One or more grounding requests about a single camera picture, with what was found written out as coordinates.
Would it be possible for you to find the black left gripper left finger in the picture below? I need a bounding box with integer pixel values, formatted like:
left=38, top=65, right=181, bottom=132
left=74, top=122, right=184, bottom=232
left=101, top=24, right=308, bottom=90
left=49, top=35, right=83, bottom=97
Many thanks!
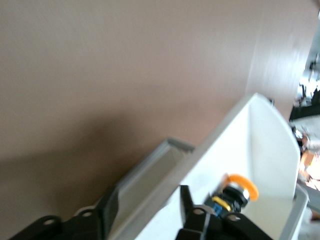
left=9, top=186, right=120, bottom=240

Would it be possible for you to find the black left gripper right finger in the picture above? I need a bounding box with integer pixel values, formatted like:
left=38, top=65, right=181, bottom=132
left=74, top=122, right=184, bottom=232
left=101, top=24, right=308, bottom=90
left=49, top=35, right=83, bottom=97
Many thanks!
left=176, top=185, right=271, bottom=240

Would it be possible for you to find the blue push-button switch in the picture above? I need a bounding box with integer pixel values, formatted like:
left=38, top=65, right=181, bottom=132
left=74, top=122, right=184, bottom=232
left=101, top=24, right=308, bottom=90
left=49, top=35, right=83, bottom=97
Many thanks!
left=204, top=172, right=260, bottom=219

